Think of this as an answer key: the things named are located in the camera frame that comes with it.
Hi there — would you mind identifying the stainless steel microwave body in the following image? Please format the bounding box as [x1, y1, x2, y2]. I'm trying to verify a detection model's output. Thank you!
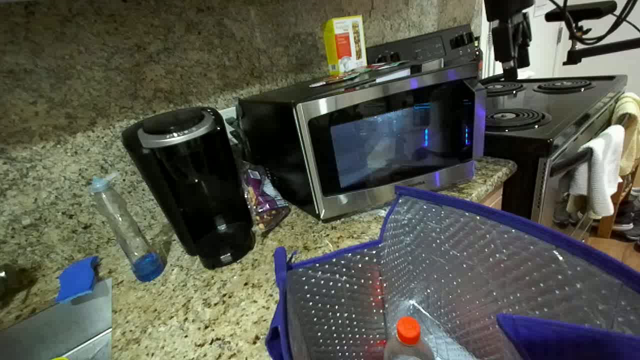
[234, 60, 484, 222]

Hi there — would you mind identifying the purple snack packet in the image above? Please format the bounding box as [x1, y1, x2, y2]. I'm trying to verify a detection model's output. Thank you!
[243, 166, 291, 236]

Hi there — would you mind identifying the black cylindrical blender base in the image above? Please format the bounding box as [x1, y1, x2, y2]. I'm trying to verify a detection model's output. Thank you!
[122, 106, 256, 268]

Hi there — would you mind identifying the yellow orange carton box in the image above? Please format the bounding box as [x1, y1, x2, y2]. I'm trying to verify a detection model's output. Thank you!
[324, 15, 369, 76]

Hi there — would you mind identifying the clear bottle blue cap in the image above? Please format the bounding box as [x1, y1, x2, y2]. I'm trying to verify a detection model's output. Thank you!
[89, 174, 167, 282]

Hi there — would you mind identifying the orange cap plastic bottle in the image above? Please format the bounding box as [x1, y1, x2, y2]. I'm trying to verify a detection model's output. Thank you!
[385, 316, 423, 360]

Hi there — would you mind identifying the black electric stove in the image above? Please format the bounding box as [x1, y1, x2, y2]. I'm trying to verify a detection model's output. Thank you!
[366, 26, 627, 219]

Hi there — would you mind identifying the blue cloth piece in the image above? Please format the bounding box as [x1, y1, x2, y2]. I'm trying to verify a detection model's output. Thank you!
[57, 256, 100, 304]

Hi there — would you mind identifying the white towel on stove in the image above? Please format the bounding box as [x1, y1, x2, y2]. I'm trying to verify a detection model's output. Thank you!
[566, 124, 624, 219]

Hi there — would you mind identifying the grey metal sink edge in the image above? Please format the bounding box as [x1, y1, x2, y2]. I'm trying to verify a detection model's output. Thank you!
[0, 279, 113, 360]

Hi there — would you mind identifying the yellow towel on stove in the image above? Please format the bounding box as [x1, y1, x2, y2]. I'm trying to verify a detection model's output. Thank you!
[612, 91, 640, 175]

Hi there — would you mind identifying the black camera stand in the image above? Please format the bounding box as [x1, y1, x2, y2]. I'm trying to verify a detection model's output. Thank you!
[484, 0, 534, 79]

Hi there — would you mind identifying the black cable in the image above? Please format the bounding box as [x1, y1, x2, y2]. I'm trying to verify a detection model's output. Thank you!
[544, 0, 640, 68]

